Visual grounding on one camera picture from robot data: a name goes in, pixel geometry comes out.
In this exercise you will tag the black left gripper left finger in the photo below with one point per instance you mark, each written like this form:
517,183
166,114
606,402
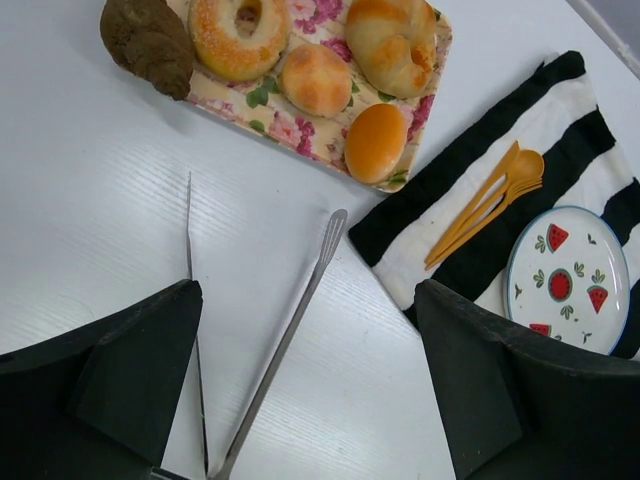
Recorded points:
98,402

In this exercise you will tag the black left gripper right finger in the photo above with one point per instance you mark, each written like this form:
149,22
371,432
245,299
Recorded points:
515,404

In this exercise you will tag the steel kitchen tongs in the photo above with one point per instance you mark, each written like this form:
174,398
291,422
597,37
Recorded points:
332,237

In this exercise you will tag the glossy oval bun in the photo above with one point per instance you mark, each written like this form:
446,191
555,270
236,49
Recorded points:
375,143

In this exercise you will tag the dark brown chocolate bread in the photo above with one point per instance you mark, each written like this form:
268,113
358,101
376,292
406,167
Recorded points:
148,39

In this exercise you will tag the large twisted bread roll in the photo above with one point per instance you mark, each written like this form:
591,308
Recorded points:
393,43

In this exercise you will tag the watermelon pattern plate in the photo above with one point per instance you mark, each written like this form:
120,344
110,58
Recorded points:
567,279

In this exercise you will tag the orange plastic spoon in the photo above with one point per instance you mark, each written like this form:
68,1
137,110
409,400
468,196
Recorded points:
528,166

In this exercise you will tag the black white striped cloth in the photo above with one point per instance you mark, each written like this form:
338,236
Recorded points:
553,112

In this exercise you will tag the floral serving tray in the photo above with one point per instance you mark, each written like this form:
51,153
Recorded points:
260,106

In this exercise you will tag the small round bun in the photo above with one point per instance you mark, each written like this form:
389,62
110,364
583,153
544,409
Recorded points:
316,80

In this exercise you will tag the sugared bagel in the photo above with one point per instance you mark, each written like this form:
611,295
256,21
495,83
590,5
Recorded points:
222,49

